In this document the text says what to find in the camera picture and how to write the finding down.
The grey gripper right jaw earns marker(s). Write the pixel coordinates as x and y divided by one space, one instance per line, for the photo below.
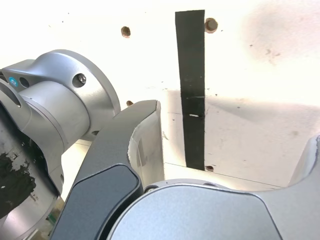
200 215

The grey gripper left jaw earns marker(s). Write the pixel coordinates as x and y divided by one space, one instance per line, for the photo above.
105 155

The black tape strip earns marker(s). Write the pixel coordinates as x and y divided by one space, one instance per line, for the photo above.
192 75

